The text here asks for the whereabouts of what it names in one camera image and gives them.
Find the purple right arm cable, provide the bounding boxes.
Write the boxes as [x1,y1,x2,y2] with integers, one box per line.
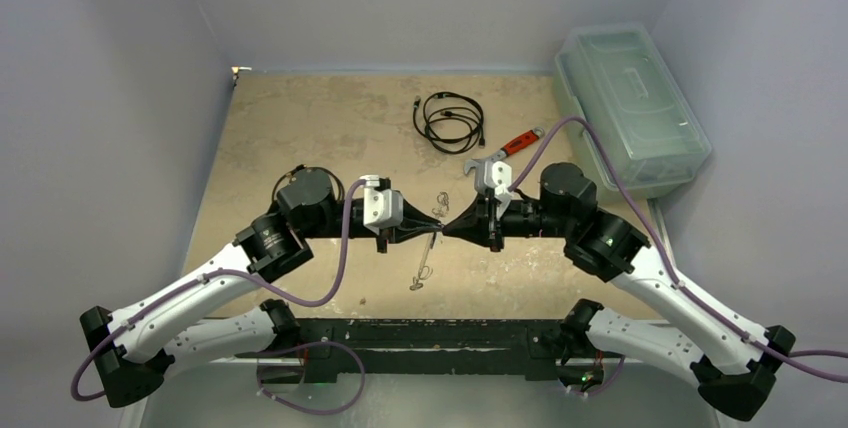
[510,115,848,385]

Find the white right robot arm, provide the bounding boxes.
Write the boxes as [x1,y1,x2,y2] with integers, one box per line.
[443,162,795,421]

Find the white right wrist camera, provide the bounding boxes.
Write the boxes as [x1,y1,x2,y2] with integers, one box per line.
[473,160,513,206]

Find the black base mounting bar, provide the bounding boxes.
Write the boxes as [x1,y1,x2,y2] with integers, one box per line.
[233,297,625,385]

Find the clear green plastic toolbox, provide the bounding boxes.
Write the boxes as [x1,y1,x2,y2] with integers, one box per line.
[553,22,712,203]

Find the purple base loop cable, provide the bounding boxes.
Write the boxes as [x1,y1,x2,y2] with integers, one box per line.
[255,336,368,416]

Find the black coiled cable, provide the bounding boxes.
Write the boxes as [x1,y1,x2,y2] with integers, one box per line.
[411,91,487,156]

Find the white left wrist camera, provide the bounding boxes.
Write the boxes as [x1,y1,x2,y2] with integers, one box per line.
[360,175,404,228]

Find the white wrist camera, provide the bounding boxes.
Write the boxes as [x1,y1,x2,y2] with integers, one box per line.
[473,160,513,206]
[360,175,404,228]

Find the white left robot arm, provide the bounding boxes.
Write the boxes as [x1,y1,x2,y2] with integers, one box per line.
[80,165,442,408]

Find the red handled adjustable wrench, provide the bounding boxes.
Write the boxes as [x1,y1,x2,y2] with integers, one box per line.
[463,127,545,175]

